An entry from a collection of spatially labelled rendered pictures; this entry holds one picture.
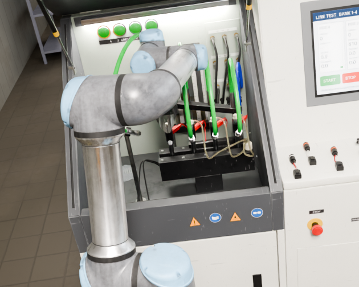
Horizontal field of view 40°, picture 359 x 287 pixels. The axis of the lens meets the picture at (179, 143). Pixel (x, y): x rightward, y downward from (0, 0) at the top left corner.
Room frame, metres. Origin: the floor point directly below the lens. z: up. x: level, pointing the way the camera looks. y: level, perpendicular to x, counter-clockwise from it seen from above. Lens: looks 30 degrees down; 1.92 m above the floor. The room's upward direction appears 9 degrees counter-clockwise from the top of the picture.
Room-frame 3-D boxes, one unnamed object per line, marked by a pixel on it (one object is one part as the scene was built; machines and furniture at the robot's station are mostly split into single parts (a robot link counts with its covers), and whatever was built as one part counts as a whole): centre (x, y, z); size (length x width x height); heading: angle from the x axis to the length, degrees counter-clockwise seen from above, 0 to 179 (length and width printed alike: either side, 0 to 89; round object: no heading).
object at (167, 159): (1.53, -0.09, 0.91); 0.34 x 0.10 x 0.15; 87
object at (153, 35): (1.49, 0.04, 1.40); 0.09 x 0.08 x 0.11; 165
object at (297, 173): (1.33, -0.36, 0.99); 0.12 x 0.02 x 0.02; 174
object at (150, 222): (1.30, 0.05, 0.87); 0.62 x 0.04 x 0.16; 87
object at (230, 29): (1.78, -0.22, 1.20); 0.13 x 0.03 x 0.31; 87
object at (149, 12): (1.80, 0.02, 1.43); 0.54 x 0.03 x 0.02; 87
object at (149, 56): (1.39, 0.04, 1.40); 0.11 x 0.11 x 0.08; 75
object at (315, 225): (1.23, -0.40, 0.80); 0.05 x 0.04 x 0.05; 87
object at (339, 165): (1.34, -0.50, 0.99); 0.12 x 0.02 x 0.02; 170
